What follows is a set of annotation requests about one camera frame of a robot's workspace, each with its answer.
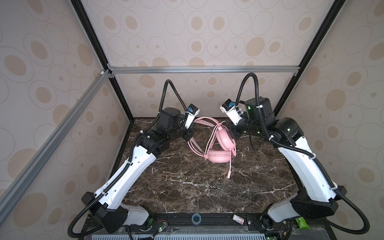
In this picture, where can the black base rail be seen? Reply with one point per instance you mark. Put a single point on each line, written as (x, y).
(216, 227)

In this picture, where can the small white pink box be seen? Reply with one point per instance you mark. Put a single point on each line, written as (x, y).
(238, 219)

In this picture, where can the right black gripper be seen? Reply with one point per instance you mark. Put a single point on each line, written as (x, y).
(232, 127)

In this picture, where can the left black frame post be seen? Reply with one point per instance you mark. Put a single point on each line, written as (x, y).
(98, 49)

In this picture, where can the blue tape roll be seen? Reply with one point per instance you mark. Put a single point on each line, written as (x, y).
(196, 219)

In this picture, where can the back aluminium rail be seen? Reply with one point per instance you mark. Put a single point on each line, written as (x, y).
(205, 70)

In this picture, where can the aluminium rail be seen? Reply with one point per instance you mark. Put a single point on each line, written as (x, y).
(205, 70)
(21, 184)

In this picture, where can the green packet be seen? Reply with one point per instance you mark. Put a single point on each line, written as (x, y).
(302, 224)

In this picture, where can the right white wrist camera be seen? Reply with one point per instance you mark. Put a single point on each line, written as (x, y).
(233, 113)

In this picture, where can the pink cat-ear headphones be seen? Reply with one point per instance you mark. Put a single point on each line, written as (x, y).
(221, 146)

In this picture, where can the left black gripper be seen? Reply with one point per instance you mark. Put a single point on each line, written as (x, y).
(187, 135)

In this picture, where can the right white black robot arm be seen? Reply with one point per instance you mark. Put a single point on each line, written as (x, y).
(318, 194)

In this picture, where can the black frame post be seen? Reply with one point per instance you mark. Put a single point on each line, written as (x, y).
(324, 28)
(98, 49)

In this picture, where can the right black frame post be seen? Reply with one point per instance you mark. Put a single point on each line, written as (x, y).
(324, 28)

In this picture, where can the left aluminium rail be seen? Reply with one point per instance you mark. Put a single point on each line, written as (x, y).
(21, 184)

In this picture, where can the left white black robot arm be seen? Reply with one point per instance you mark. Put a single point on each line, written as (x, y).
(105, 204)

